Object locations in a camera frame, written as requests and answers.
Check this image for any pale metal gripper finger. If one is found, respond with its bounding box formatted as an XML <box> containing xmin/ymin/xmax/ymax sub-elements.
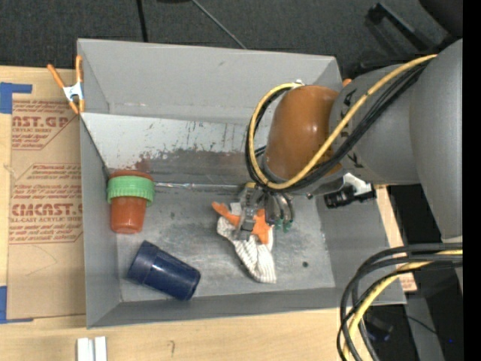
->
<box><xmin>244</xmin><ymin>206</ymin><xmax>259</xmax><ymax>241</ymax></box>
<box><xmin>236</xmin><ymin>203</ymin><xmax>249</xmax><ymax>238</ymax></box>

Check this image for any white and orange cloth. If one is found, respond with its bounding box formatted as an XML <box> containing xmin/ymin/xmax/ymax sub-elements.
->
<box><xmin>211</xmin><ymin>200</ymin><xmax>278</xmax><ymax>284</ymax></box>

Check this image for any grey metal bin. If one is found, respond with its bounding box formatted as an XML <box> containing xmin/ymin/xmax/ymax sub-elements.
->
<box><xmin>76</xmin><ymin>38</ymin><xmax>407</xmax><ymax>329</ymax></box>

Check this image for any dark blue cup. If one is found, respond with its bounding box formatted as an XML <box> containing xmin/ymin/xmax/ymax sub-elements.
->
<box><xmin>126</xmin><ymin>240</ymin><xmax>201</xmax><ymax>302</ymax></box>

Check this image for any orange cup with green band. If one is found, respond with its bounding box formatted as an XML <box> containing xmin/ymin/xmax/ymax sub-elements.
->
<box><xmin>106</xmin><ymin>169</ymin><xmax>156</xmax><ymax>235</ymax></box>

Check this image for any brown cardboard board red print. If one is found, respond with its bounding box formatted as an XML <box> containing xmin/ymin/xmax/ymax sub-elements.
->
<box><xmin>0</xmin><ymin>65</ymin><xmax>88</xmax><ymax>325</ymax></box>

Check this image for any black cylinder on white bracket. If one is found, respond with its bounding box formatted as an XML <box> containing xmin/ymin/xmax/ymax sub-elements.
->
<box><xmin>323</xmin><ymin>172</ymin><xmax>377</xmax><ymax>209</ymax></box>

